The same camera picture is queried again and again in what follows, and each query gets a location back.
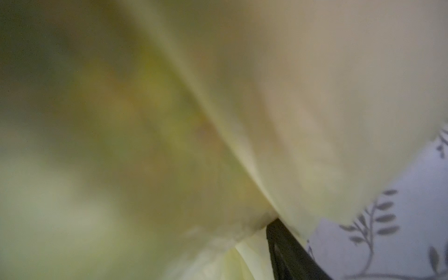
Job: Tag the avocado print green plastic bag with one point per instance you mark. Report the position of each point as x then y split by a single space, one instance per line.
154 140

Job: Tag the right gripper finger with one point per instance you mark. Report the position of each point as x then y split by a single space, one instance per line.
289 259

